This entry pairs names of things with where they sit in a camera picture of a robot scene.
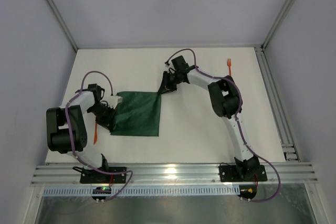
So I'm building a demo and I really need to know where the green cloth napkin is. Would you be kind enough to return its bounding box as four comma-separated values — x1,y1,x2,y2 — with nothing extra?
110,91,161,137

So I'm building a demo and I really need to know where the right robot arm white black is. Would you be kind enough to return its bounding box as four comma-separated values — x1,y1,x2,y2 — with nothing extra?
157,56,260,181

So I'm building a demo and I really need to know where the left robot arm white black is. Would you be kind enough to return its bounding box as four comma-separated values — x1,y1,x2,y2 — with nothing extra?
46,83,115,174

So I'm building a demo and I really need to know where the orange plastic knife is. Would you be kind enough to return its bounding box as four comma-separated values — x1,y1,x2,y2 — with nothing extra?
93,122,98,145

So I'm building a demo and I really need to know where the orange plastic fork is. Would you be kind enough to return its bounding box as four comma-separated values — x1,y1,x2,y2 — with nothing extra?
227,58,232,76

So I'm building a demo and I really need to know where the left black controller board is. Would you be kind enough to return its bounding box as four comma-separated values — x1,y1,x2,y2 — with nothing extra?
91,186,111,202

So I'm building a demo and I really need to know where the black controller board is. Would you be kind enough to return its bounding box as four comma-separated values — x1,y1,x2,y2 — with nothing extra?
238,186,257,200
91,186,111,202

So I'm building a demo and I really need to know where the right black controller board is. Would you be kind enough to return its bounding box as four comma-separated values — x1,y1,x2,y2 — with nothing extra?
238,186,257,200

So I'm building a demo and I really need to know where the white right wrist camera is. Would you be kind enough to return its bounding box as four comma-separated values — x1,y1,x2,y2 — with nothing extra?
164,61,173,68

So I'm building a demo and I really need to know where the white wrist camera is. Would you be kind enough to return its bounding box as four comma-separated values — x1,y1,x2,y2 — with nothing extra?
164,61,173,68
107,95,123,109

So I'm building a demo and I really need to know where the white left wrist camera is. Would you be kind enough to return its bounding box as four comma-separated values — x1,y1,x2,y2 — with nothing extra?
107,95,123,109

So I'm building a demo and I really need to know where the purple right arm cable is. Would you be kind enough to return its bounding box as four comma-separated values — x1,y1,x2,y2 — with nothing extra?
165,48,281,203

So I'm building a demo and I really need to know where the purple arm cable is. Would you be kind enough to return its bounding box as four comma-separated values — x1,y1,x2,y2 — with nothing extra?
65,70,134,205
165,48,281,203

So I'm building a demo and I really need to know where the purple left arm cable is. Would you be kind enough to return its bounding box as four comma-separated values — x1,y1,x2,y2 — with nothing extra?
65,70,134,205

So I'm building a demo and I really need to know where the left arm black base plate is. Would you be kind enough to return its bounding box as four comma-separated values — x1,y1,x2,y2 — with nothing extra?
72,166,127,184

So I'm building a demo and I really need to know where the aluminium frame rail right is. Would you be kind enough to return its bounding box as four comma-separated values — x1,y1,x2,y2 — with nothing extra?
254,46,301,162

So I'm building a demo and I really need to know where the slotted grey cable duct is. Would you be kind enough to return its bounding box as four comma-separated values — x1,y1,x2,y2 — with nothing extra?
43,184,239,197

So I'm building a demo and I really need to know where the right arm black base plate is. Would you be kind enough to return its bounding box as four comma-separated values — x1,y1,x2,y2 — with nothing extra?
218,164,268,182

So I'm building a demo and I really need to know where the aluminium frame post left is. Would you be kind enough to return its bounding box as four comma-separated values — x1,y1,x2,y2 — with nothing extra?
45,0,79,52

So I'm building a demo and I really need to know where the aluminium frame post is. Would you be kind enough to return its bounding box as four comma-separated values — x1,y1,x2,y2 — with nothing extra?
45,0,79,52
261,0,296,50

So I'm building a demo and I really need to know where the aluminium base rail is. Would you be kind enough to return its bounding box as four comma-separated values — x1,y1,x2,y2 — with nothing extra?
31,162,318,186

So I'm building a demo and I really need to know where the aluminium frame post right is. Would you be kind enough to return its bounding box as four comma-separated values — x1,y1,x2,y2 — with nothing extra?
261,0,296,50

